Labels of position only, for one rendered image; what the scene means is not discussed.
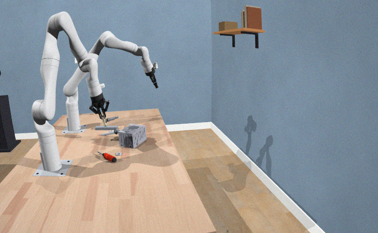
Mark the red-handled screwdriver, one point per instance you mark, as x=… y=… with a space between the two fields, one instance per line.
x=108 y=157

